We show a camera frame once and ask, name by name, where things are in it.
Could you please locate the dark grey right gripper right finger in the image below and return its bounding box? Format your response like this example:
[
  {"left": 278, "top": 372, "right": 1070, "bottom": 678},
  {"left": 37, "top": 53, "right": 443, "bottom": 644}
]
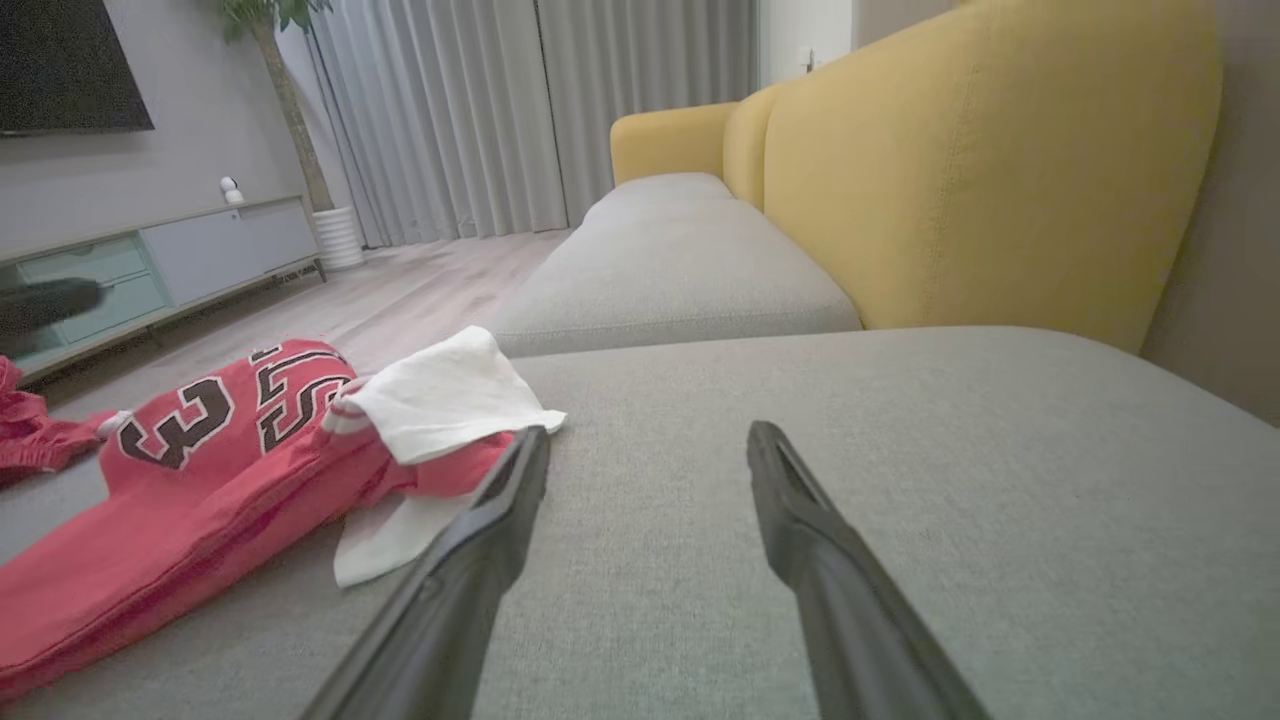
[{"left": 746, "top": 421, "right": 991, "bottom": 720}]

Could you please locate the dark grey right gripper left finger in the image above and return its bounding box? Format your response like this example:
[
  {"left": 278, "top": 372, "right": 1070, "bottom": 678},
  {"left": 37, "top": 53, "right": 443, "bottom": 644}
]
[{"left": 300, "top": 427, "right": 552, "bottom": 720}]

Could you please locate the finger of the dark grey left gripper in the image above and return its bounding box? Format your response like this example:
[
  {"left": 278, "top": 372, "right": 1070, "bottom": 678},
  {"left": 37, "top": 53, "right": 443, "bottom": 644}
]
[{"left": 0, "top": 278, "right": 107, "bottom": 357}]

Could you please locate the red shorts white waistband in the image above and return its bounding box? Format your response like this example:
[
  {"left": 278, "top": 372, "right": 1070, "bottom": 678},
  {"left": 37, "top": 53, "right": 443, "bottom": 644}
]
[{"left": 0, "top": 358, "right": 126, "bottom": 486}]

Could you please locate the red jersey white striped trim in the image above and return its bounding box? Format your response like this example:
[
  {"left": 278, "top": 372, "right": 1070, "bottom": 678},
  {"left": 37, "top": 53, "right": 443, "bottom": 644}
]
[{"left": 0, "top": 325, "right": 568, "bottom": 701}]

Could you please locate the grey and mint TV cabinet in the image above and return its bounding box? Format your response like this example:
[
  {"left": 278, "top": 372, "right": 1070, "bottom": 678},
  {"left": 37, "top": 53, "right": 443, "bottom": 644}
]
[{"left": 0, "top": 195, "right": 329, "bottom": 387}]

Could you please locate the large grey sofa chaise cushion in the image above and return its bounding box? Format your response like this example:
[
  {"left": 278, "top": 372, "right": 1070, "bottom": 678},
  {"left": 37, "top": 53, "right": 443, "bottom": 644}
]
[{"left": 0, "top": 327, "right": 1280, "bottom": 720}]

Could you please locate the black flat television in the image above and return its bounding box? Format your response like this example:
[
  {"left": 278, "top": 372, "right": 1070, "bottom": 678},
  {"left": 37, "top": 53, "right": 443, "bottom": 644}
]
[{"left": 0, "top": 0, "right": 156, "bottom": 137}]

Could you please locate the white ribbed plant pot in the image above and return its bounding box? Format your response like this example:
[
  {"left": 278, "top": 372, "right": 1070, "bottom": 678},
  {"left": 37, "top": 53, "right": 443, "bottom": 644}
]
[{"left": 311, "top": 206, "right": 367, "bottom": 272}]

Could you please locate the indoor tree with green leaves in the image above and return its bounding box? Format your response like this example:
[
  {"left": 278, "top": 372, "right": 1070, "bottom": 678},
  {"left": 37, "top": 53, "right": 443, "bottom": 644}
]
[{"left": 217, "top": 0, "right": 337, "bottom": 214}]

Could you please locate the long grey sofa seat cushion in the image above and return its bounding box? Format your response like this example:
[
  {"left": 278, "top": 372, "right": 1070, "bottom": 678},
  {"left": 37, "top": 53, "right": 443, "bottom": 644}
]
[{"left": 490, "top": 172, "right": 863, "bottom": 358}]

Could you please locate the grey pleated curtain panel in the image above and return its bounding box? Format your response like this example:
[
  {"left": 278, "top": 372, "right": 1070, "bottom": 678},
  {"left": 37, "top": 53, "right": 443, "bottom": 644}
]
[
  {"left": 537, "top": 0, "right": 761, "bottom": 226},
  {"left": 300, "top": 0, "right": 569, "bottom": 249}
]

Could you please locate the wide yellow sofa backrest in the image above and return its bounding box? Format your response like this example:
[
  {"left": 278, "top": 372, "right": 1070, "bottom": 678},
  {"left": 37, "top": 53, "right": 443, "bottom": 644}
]
[{"left": 763, "top": 0, "right": 1224, "bottom": 354}]

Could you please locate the narrow yellow sofa backrest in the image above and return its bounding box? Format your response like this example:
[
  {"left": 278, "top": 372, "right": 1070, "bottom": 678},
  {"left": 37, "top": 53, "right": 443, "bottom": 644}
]
[{"left": 722, "top": 85, "right": 783, "bottom": 213}]

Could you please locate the yellow sofa armrest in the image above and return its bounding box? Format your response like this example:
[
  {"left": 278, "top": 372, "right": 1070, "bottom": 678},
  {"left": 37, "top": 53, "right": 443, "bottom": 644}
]
[{"left": 610, "top": 101, "right": 743, "bottom": 187}]

